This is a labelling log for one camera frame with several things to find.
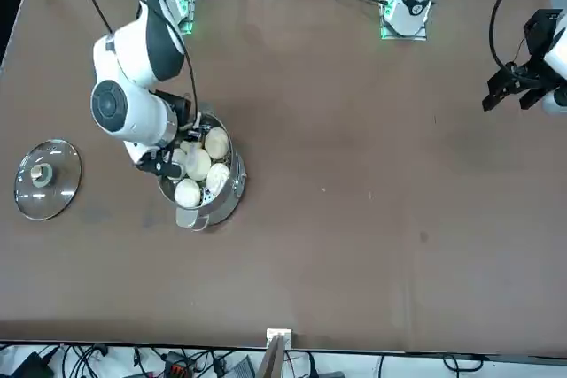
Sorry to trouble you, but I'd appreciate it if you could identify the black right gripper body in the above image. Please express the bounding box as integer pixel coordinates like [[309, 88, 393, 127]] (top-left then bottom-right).
[[152, 89, 201, 131]]

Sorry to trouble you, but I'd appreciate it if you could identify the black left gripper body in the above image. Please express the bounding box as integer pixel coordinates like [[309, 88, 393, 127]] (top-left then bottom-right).
[[516, 9, 566, 70]]

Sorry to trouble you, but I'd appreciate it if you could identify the steel steamer basket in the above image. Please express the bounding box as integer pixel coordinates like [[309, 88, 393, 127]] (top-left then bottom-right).
[[157, 101, 246, 228]]

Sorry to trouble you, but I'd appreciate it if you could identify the grey cooking pot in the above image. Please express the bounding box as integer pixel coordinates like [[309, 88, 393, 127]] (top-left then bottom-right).
[[190, 154, 247, 234]]

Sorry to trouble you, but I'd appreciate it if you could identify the glass pot lid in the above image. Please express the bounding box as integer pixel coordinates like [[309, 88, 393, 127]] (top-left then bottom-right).
[[12, 138, 83, 221]]

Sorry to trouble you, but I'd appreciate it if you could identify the red and black connector box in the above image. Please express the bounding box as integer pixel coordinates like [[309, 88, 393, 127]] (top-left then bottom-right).
[[163, 353, 196, 378]]

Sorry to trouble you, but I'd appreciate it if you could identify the large black power brick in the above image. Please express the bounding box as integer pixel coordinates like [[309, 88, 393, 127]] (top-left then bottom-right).
[[8, 351, 52, 378]]

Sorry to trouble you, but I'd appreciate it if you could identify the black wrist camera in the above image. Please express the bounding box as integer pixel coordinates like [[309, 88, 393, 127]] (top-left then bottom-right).
[[135, 154, 183, 181]]

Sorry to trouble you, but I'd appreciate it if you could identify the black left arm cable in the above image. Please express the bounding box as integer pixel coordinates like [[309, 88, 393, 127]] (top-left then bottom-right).
[[489, 0, 532, 73]]

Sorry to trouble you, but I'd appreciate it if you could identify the white post bracket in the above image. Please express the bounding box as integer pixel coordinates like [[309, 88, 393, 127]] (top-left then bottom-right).
[[265, 328, 293, 348]]

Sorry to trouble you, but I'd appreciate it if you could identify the aluminium profile post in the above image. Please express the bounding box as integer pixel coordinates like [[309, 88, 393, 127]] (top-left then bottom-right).
[[256, 336, 287, 378]]

